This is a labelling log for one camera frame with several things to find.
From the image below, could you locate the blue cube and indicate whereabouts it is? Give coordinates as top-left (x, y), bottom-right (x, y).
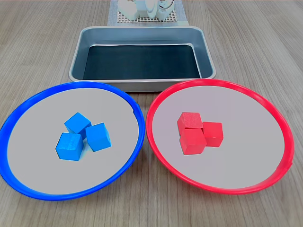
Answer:
top-left (85, 122), bottom-right (112, 152)
top-left (64, 112), bottom-right (92, 140)
top-left (55, 132), bottom-right (84, 162)

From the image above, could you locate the red cube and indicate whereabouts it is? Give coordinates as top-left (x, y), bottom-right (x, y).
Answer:
top-left (177, 112), bottom-right (204, 137)
top-left (202, 121), bottom-right (224, 148)
top-left (179, 127), bottom-right (207, 156)

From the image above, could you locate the red-rimmed white plate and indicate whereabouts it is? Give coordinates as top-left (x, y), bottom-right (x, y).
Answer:
top-left (146, 79), bottom-right (295, 196)

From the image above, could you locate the steel tray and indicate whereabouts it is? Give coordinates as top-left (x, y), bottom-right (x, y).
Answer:
top-left (68, 26), bottom-right (217, 93)

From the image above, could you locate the blue-rimmed white plate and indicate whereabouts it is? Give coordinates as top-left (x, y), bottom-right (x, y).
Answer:
top-left (0, 81), bottom-right (145, 201)

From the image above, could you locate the pale perforated base plate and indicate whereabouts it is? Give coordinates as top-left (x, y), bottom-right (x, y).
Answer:
top-left (117, 10), bottom-right (178, 24)

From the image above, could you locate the black mat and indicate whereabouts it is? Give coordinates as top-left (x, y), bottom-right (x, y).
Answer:
top-left (82, 44), bottom-right (202, 80)

